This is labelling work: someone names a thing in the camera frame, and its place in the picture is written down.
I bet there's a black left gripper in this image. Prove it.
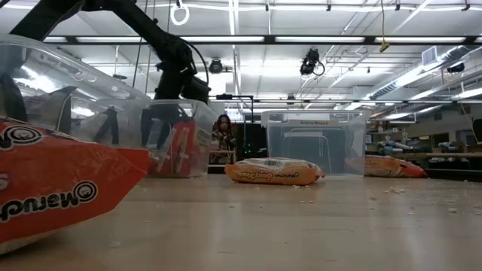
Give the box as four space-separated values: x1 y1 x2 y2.
142 69 211 150

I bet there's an orange Saucy Noods pack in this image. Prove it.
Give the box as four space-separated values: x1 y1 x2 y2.
363 154 429 179
0 116 151 257
224 157 325 187

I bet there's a small clear plastic bin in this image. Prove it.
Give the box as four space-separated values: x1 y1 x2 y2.
145 99 219 178

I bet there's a person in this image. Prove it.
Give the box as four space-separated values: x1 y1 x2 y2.
209 114 239 166

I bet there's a long clear plastic bin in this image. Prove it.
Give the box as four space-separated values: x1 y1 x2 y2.
0 34 154 151

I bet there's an overhead LED light bar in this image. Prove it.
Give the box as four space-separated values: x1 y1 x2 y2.
41 34 482 47

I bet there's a clear plastic bin with label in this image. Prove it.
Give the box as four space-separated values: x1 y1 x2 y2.
261 108 373 177

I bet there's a round black overhead camera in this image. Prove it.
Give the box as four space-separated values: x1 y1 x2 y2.
207 58 225 75

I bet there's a white cable ring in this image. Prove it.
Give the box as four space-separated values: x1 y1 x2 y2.
169 0 191 26

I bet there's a background black frame beam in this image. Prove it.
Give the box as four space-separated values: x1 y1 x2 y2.
209 98 482 105

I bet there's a yellow hanging cable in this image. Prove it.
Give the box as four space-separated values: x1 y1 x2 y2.
380 0 391 53

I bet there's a silver ventilation duct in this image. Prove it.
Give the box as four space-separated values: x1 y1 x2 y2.
367 44 482 102

